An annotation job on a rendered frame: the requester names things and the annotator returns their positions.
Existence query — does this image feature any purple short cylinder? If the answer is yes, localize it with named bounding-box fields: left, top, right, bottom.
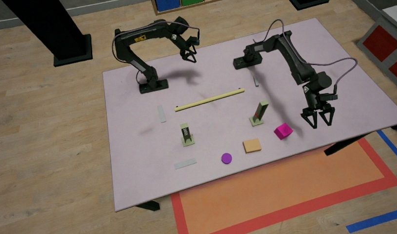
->
left=222, top=153, right=232, bottom=164

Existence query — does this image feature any tan rectangular block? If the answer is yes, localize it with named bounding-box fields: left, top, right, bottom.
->
left=243, top=138, right=262, bottom=154

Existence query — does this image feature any magenta cube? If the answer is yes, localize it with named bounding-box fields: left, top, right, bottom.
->
left=274, top=123, right=293, bottom=140

